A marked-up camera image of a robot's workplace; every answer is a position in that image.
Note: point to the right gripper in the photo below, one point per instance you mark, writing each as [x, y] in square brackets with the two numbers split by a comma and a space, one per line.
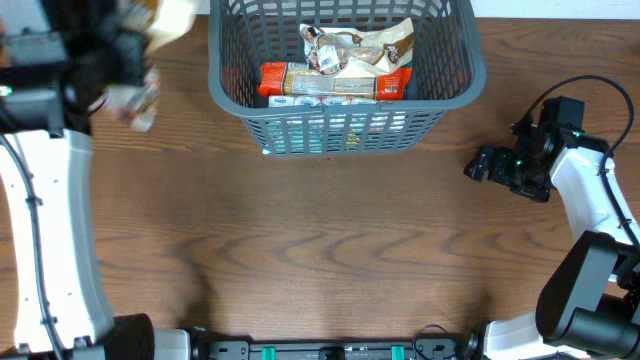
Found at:
[498, 167]

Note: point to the mint green wipes pack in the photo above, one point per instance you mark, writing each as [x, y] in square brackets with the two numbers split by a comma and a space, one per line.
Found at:
[295, 136]

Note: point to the PanTree snack pouch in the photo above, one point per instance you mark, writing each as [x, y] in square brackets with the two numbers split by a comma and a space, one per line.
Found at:
[145, 26]
[381, 52]

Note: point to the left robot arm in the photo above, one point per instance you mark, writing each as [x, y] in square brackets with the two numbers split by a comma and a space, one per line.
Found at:
[63, 311]

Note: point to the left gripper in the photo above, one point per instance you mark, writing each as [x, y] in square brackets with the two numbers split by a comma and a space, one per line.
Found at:
[132, 47]

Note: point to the grey plastic basket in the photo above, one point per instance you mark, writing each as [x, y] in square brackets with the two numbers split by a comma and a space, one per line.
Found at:
[244, 35]

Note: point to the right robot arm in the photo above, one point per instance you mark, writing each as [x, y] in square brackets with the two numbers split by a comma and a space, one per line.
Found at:
[589, 308]

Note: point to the orange biscuit packet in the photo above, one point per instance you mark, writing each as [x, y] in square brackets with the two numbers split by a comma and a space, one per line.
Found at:
[288, 78]

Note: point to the green Nescafe coffee bag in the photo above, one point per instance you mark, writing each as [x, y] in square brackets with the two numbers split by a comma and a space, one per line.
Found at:
[410, 89]

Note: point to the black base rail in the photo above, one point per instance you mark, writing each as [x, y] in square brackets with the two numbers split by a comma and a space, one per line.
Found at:
[437, 346]

